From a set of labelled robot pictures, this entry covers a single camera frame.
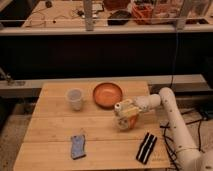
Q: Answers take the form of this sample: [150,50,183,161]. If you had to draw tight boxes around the black floor cables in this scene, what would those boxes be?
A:
[159,109,209,171]

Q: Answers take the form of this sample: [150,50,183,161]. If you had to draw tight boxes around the black object on shelf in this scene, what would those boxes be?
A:
[107,10,131,26]

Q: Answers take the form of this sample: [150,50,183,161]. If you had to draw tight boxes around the orange bowl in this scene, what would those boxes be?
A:
[93,82,123,109]

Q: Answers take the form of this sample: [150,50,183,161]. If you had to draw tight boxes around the translucent plastic cup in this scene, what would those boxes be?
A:
[66,88,83,111]

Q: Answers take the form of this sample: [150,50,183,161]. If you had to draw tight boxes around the grey metal post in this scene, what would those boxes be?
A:
[83,0,94,31]

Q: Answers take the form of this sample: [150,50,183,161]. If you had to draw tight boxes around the orange carrot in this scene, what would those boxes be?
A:
[130,115,138,129]

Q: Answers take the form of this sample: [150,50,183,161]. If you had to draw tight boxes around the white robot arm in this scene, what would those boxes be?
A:
[114,87,213,171]

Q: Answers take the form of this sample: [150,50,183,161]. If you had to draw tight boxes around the orange crate on shelf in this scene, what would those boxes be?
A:
[132,5,152,25]

